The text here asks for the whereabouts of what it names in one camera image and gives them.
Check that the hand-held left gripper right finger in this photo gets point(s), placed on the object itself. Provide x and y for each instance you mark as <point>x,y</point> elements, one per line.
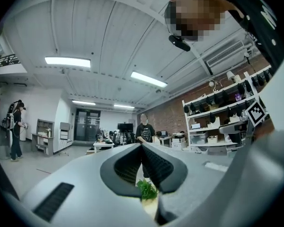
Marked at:
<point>198,169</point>

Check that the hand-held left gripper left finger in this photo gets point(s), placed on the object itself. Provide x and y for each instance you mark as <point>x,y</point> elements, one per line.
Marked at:
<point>85,174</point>

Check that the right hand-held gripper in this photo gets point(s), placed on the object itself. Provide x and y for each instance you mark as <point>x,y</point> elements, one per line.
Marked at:
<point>256,112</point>

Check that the white storage shelf unit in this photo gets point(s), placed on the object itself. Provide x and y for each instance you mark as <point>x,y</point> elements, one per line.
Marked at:
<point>203,126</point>

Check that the white desk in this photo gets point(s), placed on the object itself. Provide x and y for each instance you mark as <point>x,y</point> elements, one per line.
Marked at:
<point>103,145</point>

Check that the grey drawer cabinet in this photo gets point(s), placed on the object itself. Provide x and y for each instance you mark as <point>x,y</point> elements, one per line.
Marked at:
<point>65,133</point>

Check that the black double door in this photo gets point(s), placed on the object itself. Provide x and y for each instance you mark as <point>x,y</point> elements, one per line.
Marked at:
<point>87,124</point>

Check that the wooden shelf cabinet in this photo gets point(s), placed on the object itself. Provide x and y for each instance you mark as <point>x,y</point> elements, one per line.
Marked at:
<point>43,136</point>

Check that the green artificial plant sprig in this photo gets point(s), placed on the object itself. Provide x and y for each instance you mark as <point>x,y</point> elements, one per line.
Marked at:
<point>145,189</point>

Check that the black monitor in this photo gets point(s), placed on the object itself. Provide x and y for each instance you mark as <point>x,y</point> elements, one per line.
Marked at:
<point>125,127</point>

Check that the round wooden table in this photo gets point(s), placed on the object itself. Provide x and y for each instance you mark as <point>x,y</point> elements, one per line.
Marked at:
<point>149,209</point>

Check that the ceiling light panel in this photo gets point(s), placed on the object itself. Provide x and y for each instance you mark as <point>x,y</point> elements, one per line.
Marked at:
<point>124,106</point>
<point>149,79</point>
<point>84,102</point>
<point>67,62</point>

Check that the person's head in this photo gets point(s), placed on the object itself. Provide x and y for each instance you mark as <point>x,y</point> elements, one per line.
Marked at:
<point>198,15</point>

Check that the person's black shirt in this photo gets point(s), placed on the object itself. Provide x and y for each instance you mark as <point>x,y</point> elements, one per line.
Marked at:
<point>253,3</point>

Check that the wall air conditioner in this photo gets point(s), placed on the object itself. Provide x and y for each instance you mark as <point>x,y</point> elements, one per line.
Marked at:
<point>224,55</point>

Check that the black head-mounted camera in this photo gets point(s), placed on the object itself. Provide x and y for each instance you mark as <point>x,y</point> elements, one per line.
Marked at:
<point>180,42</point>

